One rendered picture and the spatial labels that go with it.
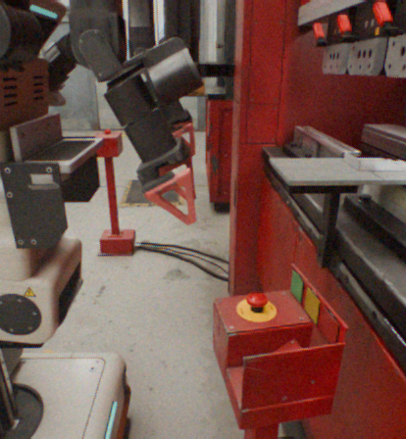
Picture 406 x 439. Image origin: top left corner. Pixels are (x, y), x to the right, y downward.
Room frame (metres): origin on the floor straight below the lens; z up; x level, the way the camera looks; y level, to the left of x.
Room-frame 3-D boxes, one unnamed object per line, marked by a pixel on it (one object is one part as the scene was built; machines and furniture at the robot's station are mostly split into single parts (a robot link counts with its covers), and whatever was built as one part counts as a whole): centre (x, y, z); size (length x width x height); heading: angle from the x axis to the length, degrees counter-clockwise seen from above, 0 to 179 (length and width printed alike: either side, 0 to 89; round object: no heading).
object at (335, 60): (1.18, -0.42, 1.26); 0.15 x 0.09 x 0.17; 2
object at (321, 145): (1.31, -0.41, 0.92); 0.50 x 0.06 x 0.10; 2
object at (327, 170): (0.75, -0.29, 1.00); 0.26 x 0.18 x 0.01; 92
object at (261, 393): (0.53, -0.12, 0.75); 0.20 x 0.16 x 0.18; 11
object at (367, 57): (0.98, -0.42, 1.26); 0.15 x 0.09 x 0.17; 2
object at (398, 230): (0.72, -0.38, 0.89); 0.30 x 0.05 x 0.03; 2
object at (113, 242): (2.37, 0.60, 0.41); 0.25 x 0.20 x 0.83; 92
